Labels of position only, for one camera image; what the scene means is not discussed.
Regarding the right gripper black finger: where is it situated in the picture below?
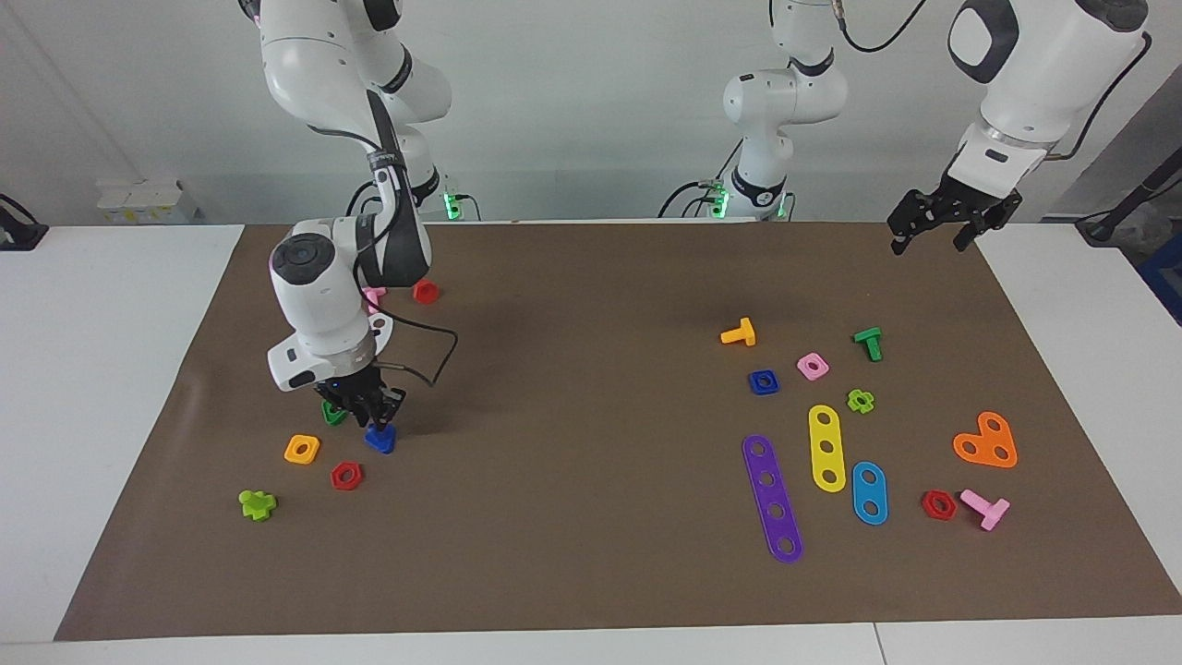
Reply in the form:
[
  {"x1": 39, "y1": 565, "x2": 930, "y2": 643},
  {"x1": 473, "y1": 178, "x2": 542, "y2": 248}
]
[
  {"x1": 317, "y1": 373, "x2": 375, "y2": 428},
  {"x1": 367, "y1": 369, "x2": 407, "y2": 430}
]

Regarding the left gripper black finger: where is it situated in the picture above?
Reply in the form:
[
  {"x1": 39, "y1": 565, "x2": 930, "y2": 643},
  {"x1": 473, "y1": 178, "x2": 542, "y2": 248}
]
[
  {"x1": 887, "y1": 183, "x2": 966, "y2": 255},
  {"x1": 953, "y1": 191, "x2": 1024, "y2": 252}
]

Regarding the black stand pole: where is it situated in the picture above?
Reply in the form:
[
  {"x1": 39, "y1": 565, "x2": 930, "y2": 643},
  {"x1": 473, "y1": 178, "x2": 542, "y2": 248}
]
[{"x1": 1076, "y1": 148, "x2": 1182, "y2": 243}]

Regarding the blue plastic crate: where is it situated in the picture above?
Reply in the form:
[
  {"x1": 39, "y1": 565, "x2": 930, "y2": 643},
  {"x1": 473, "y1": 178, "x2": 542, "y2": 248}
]
[{"x1": 1138, "y1": 236, "x2": 1182, "y2": 326}]

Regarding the orange three-hole corner plate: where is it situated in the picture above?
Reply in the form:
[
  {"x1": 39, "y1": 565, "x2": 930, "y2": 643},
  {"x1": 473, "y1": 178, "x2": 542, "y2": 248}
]
[{"x1": 952, "y1": 411, "x2": 1019, "y2": 469}]

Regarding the white cardboard box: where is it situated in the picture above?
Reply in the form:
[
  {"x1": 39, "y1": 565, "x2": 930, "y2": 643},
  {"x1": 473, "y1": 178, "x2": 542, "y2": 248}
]
[{"x1": 96, "y1": 177, "x2": 199, "y2": 225}]

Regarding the brown table mat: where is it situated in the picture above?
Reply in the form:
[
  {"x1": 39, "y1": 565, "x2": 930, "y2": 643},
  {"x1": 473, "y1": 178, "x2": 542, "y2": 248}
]
[{"x1": 54, "y1": 222, "x2": 1182, "y2": 643}]

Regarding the yellow three-hole strip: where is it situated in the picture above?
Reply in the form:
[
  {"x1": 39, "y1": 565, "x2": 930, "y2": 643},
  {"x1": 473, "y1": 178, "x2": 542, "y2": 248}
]
[{"x1": 808, "y1": 405, "x2": 848, "y2": 494}]

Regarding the blue two-hole strip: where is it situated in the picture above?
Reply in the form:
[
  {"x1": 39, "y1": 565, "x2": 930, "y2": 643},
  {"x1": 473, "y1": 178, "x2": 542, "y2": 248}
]
[{"x1": 850, "y1": 461, "x2": 889, "y2": 526}]

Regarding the black table clamp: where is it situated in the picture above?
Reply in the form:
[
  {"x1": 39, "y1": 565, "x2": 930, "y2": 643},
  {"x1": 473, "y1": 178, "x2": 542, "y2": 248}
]
[{"x1": 0, "y1": 192, "x2": 49, "y2": 252}]

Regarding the purple four-hole strip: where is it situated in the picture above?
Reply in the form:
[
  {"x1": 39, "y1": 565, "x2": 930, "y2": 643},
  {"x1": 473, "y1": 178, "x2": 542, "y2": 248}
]
[{"x1": 742, "y1": 434, "x2": 805, "y2": 564}]

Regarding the black base cable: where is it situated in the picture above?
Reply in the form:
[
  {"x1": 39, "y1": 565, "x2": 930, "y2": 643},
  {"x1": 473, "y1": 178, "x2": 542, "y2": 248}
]
[
  {"x1": 346, "y1": 178, "x2": 381, "y2": 223},
  {"x1": 657, "y1": 180, "x2": 730, "y2": 220}
]

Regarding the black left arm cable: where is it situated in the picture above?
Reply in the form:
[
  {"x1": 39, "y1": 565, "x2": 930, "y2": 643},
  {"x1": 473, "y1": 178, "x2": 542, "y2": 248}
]
[{"x1": 831, "y1": 0, "x2": 1152, "y2": 160}]

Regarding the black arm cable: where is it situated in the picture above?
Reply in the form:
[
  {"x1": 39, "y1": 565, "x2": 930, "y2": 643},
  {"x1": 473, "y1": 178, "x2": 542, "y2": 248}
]
[
  {"x1": 831, "y1": 0, "x2": 1152, "y2": 160},
  {"x1": 305, "y1": 88, "x2": 460, "y2": 389}
]

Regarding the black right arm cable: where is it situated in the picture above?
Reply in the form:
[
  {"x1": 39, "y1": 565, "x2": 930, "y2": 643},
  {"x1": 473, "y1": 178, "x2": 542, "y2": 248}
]
[{"x1": 305, "y1": 88, "x2": 460, "y2": 389}]

